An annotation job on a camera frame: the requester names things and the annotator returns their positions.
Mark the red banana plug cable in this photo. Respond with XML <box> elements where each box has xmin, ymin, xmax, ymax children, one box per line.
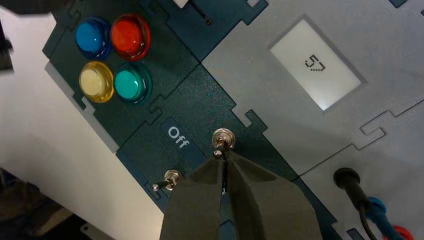
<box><xmin>383</xmin><ymin>225</ymin><xmax>416</xmax><ymax>240</ymax></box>

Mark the white display screen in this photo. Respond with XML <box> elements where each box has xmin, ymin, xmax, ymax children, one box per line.
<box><xmin>269</xmin><ymin>18</ymin><xmax>363</xmax><ymax>112</ymax></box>

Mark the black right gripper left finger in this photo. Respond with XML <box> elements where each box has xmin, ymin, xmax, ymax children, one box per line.
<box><xmin>159</xmin><ymin>156</ymin><xmax>224</xmax><ymax>240</ymax></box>

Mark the green round push button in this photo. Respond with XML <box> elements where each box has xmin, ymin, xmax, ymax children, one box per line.
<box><xmin>113</xmin><ymin>62</ymin><xmax>153</xmax><ymax>106</ymax></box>

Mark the red round push button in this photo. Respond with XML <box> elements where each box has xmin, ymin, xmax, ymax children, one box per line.
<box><xmin>109</xmin><ymin>13</ymin><xmax>152</xmax><ymax>63</ymax></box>

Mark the black banana plug cable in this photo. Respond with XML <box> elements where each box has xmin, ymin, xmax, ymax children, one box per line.
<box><xmin>332</xmin><ymin>167</ymin><xmax>379</xmax><ymax>240</ymax></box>

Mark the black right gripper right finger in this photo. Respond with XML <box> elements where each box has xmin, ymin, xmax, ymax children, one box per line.
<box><xmin>226</xmin><ymin>150</ymin><xmax>324</xmax><ymax>240</ymax></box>

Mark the blue round push button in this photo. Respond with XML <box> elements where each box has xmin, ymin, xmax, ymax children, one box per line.
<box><xmin>75</xmin><ymin>17</ymin><xmax>112</xmax><ymax>61</ymax></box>

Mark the yellow round push button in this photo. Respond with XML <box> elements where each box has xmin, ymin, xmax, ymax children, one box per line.
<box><xmin>78</xmin><ymin>60</ymin><xmax>115</xmax><ymax>104</ymax></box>

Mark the grey and teal control box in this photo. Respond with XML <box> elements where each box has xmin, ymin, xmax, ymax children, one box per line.
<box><xmin>42</xmin><ymin>0</ymin><xmax>424</xmax><ymax>240</ymax></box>

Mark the metal toggle switch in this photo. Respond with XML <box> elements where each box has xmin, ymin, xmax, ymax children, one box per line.
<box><xmin>211</xmin><ymin>128</ymin><xmax>237</xmax><ymax>160</ymax></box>
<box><xmin>152</xmin><ymin>169</ymin><xmax>185</xmax><ymax>192</ymax></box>

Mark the blue banana plug cable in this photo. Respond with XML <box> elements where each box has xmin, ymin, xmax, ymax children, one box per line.
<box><xmin>365</xmin><ymin>196</ymin><xmax>404</xmax><ymax>240</ymax></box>

